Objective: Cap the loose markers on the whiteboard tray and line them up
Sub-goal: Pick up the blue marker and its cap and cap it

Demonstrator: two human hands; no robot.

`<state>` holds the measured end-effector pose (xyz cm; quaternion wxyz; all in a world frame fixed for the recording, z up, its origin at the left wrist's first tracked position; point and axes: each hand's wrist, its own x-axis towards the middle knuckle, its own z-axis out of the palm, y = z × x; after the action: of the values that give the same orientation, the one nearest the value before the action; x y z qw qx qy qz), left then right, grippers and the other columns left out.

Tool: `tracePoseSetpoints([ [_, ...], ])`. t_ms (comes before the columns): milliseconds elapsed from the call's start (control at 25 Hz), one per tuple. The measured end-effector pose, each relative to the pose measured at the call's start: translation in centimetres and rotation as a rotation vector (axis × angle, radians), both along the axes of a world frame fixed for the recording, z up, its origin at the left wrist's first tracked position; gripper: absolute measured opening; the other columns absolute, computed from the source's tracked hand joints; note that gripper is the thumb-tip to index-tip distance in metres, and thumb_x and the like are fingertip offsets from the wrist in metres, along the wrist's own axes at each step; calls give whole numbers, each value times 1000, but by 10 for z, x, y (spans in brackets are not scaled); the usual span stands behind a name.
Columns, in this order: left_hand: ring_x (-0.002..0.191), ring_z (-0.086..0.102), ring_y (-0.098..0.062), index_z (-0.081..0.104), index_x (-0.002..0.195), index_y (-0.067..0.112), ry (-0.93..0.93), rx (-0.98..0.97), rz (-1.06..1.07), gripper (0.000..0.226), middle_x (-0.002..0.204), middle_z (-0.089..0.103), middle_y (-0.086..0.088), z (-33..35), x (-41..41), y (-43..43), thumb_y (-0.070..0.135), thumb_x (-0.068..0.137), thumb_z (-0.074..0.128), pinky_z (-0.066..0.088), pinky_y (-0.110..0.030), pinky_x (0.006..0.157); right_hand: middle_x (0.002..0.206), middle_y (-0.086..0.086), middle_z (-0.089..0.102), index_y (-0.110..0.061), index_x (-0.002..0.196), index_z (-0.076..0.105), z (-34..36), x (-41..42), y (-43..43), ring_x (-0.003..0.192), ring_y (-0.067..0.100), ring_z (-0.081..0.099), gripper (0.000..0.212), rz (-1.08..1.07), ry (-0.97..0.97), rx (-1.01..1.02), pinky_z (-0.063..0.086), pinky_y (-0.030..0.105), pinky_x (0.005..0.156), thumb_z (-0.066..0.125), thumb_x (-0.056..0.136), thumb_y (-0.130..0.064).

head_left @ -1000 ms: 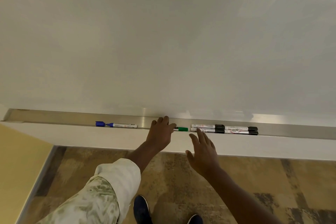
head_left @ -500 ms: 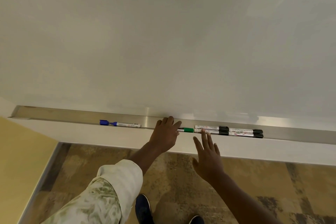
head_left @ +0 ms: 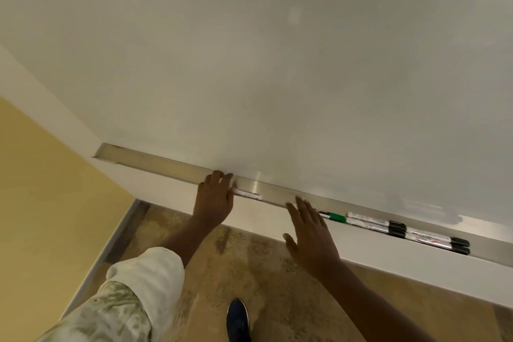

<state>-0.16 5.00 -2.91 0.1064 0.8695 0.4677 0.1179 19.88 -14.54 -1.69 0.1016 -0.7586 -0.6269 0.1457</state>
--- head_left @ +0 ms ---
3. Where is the white marker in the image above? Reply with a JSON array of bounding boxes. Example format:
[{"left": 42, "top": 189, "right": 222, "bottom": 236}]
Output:
[{"left": 233, "top": 188, "right": 263, "bottom": 201}]

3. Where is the white whiteboard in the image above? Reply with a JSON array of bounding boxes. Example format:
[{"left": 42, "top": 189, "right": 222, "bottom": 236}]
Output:
[{"left": 0, "top": 0, "right": 513, "bottom": 234}]

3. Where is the black cap marker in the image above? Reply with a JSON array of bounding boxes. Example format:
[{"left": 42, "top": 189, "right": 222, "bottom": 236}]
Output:
[
  {"left": 345, "top": 217, "right": 407, "bottom": 239},
  {"left": 347, "top": 212, "right": 408, "bottom": 230},
  {"left": 406, "top": 228, "right": 471, "bottom": 247},
  {"left": 405, "top": 233, "right": 471, "bottom": 256}
]

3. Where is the person's right forearm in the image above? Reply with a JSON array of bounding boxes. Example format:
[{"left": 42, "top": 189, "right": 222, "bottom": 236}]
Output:
[{"left": 314, "top": 261, "right": 438, "bottom": 342}]

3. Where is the dark blue shoe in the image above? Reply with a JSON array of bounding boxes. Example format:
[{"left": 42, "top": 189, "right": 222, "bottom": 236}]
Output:
[{"left": 226, "top": 298, "right": 252, "bottom": 342}]

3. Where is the person's right hand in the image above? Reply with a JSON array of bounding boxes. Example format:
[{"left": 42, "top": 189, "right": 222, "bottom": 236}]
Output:
[{"left": 282, "top": 195, "right": 345, "bottom": 278}]

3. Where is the person's left hand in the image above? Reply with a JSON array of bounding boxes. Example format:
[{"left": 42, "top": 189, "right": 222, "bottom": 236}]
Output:
[{"left": 193, "top": 170, "right": 236, "bottom": 227}]

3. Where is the green cap marker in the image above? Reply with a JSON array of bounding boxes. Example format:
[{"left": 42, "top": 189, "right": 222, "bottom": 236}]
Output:
[{"left": 318, "top": 211, "right": 348, "bottom": 223}]

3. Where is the person's left forearm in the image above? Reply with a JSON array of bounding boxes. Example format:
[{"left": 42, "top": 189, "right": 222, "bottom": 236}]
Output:
[{"left": 158, "top": 213, "right": 220, "bottom": 270}]

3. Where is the grey baseboard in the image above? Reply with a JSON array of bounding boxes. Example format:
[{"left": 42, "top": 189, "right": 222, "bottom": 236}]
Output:
[{"left": 60, "top": 199, "right": 151, "bottom": 319}]

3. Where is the metal marker tray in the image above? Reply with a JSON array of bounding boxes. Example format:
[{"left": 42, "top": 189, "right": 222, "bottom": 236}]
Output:
[{"left": 92, "top": 143, "right": 513, "bottom": 268}]

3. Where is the patterned cream sleeve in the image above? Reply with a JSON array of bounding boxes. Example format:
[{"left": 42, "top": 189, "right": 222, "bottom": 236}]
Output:
[{"left": 36, "top": 247, "right": 186, "bottom": 342}]

